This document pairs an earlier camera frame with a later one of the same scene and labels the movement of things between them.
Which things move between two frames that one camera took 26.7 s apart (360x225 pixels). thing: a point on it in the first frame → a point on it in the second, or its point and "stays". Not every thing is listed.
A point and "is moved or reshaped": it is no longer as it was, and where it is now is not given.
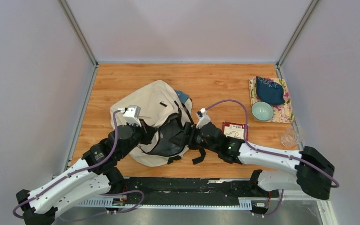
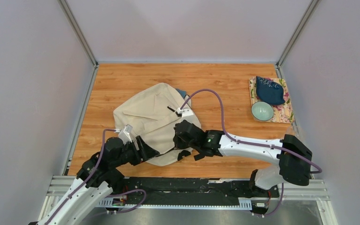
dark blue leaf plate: x=269 y=91 stays
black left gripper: x=147 y=131 → x=145 y=151
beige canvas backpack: x=156 y=103 is moved or reshaped
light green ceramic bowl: x=262 y=111 stays
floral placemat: x=282 y=113 stays
